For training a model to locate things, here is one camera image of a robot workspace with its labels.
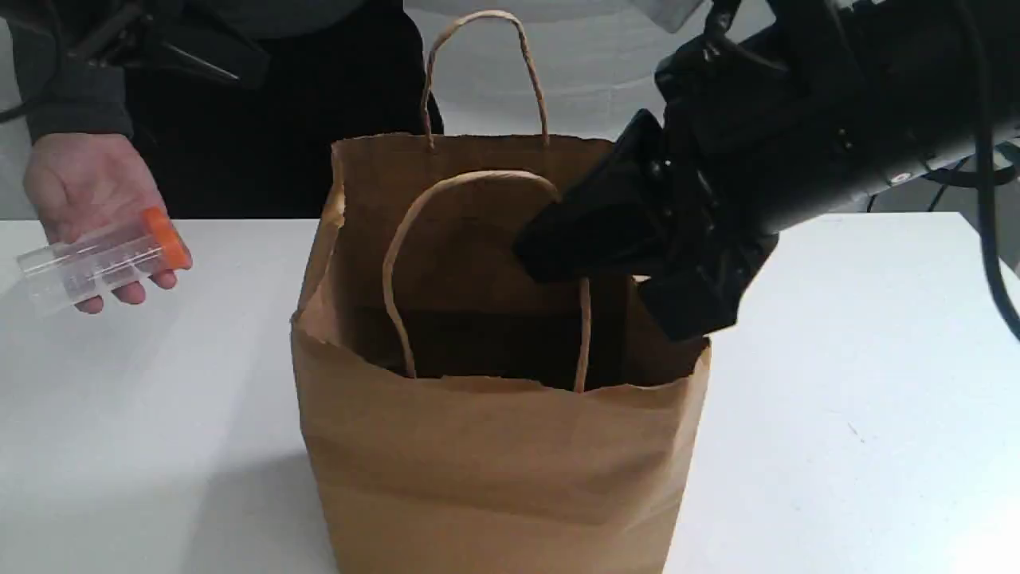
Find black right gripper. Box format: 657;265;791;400
513;32;806;341

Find brown paper bag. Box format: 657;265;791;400
291;10;712;573

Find clear vial orange cap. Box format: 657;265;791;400
16;207;189;315

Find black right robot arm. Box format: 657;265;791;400
513;1;1018;340

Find person's dark clothed torso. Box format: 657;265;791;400
28;1;424;219

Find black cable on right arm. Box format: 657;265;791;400
865;0;1020;344

